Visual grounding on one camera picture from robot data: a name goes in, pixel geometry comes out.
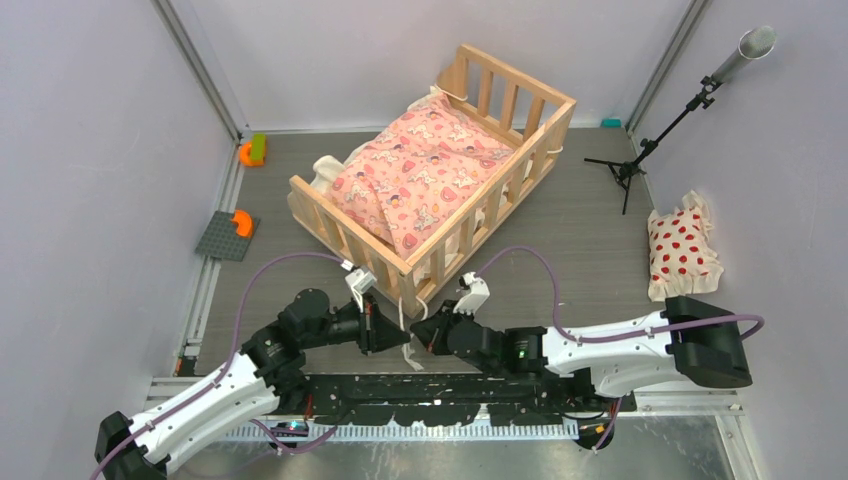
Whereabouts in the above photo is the microphone on black stand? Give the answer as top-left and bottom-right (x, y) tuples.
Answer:
(584, 26), (777, 215)

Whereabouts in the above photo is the pink unicorn print cushion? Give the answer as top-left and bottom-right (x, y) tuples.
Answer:
(311, 84), (564, 372)

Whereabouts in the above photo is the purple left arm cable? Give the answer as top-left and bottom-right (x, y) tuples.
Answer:
(89, 251), (355, 480)

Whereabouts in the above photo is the white strawberry print pillow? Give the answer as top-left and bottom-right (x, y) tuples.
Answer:
(647, 191), (724, 302)

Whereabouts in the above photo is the grey building block plate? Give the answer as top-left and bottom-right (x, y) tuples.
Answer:
(194, 211), (261, 262)

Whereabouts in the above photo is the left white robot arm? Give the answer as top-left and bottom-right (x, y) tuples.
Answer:
(92, 289), (410, 479)

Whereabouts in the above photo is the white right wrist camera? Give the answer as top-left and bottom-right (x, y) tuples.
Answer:
(453, 272), (490, 316)

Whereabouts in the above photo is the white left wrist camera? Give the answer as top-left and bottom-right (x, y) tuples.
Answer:
(345, 267), (377, 313)

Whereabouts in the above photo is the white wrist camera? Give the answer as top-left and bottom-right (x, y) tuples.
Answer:
(345, 267), (377, 313)
(453, 272), (490, 316)

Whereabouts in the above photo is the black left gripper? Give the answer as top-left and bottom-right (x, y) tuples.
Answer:
(303, 292), (410, 355)

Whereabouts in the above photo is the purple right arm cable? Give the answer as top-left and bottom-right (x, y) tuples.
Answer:
(474, 246), (766, 453)

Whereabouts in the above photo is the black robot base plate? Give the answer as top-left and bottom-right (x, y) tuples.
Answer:
(260, 371), (637, 427)

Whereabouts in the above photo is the small teal block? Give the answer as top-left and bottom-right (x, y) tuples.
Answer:
(600, 118), (622, 128)

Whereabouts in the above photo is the orange arch toy block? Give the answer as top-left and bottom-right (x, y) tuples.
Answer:
(230, 210), (255, 238)

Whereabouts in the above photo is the orange and green toy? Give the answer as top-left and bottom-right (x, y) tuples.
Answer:
(238, 133), (267, 168)

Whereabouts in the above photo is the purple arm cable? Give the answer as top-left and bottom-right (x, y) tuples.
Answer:
(474, 246), (766, 453)
(89, 251), (355, 480)

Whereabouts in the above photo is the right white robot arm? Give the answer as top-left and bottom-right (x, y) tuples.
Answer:
(411, 296), (753, 411)

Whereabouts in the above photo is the wooden slatted pet bed frame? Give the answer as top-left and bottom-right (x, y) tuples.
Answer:
(287, 43), (578, 321)

